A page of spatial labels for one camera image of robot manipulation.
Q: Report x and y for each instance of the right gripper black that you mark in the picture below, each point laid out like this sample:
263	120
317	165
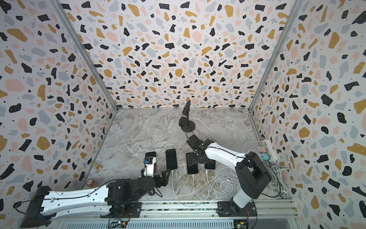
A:
202	162

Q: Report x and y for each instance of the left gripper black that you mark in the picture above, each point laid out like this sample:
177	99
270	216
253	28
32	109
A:
157	178

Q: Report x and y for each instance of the mint-cased phone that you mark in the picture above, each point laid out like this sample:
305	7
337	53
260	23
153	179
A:
211	165
171	159

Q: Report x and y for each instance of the pink-cased phone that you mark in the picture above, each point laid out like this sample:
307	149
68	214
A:
150	154
192	169

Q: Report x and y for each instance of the white charging cable phone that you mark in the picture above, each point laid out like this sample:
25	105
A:
182	187
231	179
197	189

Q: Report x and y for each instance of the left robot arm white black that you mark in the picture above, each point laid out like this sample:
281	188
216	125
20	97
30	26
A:
118	198

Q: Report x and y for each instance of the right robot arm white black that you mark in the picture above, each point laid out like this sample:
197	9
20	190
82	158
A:
252	173

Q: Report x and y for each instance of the black desktop microphone on stand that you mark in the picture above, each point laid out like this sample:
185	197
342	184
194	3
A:
184	122

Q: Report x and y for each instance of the small brass bell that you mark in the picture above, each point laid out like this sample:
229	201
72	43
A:
97	166

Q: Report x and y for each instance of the pink charger plug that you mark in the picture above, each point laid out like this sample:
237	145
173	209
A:
262	149

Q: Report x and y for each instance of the white power strip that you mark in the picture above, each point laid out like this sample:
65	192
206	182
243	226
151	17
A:
271	151

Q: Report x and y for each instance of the teal charger plug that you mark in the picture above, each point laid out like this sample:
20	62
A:
265	157

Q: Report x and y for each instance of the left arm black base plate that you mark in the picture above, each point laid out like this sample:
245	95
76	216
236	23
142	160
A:
130	210

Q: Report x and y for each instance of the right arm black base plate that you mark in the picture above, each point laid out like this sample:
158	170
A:
230	209

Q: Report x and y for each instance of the aluminium front rail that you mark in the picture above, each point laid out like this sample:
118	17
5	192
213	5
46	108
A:
262	214

